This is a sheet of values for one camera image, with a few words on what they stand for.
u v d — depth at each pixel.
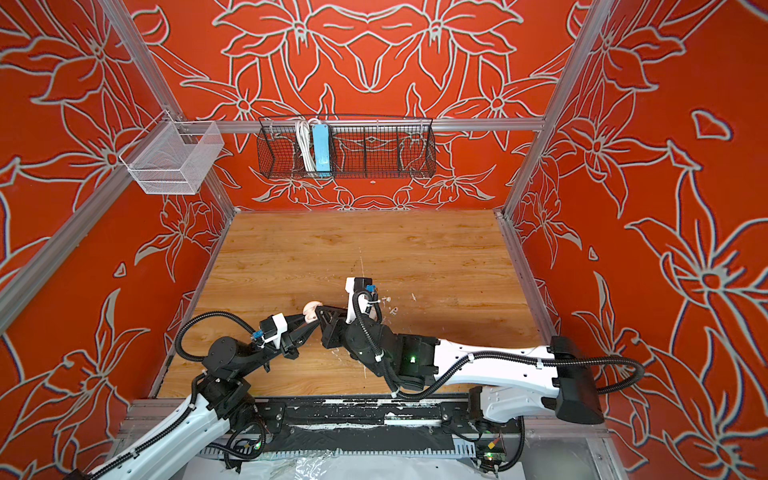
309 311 0.65
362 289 0.56
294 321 0.64
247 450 0.72
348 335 0.46
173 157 0.92
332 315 0.57
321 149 0.90
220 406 0.57
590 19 0.72
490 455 0.69
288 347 0.61
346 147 0.99
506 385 0.43
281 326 0.57
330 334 0.53
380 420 0.74
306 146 0.90
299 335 0.63
